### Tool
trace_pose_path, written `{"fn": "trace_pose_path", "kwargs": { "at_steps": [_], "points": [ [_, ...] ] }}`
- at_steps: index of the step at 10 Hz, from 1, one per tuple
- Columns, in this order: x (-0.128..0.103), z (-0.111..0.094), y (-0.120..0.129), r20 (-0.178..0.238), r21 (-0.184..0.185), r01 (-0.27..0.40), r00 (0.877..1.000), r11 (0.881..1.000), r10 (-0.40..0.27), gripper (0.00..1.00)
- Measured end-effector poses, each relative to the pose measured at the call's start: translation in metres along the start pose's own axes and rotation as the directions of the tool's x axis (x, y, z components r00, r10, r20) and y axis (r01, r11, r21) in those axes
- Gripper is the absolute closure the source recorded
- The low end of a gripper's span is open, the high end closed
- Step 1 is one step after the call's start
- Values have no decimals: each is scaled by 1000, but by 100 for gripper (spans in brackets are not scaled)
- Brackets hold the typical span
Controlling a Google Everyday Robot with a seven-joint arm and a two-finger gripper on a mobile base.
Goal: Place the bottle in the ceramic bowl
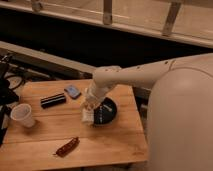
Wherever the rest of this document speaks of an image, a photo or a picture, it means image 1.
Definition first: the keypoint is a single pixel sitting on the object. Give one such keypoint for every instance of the white plastic cup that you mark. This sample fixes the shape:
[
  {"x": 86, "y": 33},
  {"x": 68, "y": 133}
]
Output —
[{"x": 22, "y": 114}]

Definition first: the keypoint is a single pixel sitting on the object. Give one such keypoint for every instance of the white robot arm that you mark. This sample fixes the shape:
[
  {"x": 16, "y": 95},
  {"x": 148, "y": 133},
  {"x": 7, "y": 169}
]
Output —
[{"x": 180, "y": 108}]

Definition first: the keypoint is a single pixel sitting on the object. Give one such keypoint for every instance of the wooden table board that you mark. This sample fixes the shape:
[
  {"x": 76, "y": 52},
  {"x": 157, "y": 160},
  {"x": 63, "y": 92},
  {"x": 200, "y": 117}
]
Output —
[{"x": 121, "y": 141}]

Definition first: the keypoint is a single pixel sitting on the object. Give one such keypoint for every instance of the metal railing frame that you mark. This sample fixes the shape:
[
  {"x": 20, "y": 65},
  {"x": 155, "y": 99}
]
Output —
[{"x": 185, "y": 21}]

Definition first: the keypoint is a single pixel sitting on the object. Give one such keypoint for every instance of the brown snack bar wrapper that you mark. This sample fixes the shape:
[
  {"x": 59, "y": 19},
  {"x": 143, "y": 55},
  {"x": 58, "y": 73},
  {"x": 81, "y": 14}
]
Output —
[{"x": 67, "y": 148}]

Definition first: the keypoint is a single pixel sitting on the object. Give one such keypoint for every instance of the white bottle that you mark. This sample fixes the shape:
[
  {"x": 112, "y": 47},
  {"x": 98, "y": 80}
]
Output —
[{"x": 88, "y": 116}]

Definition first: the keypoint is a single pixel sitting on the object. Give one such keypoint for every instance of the black tripod stand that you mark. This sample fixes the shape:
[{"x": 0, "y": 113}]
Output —
[{"x": 7, "y": 96}]

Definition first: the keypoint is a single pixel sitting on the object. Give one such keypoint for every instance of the black rectangular box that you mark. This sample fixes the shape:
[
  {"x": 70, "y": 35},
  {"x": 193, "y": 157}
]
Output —
[{"x": 53, "y": 100}]

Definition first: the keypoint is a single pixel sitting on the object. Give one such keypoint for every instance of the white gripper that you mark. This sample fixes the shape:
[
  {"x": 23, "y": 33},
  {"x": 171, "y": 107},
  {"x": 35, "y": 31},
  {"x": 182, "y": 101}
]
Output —
[{"x": 90, "y": 100}]

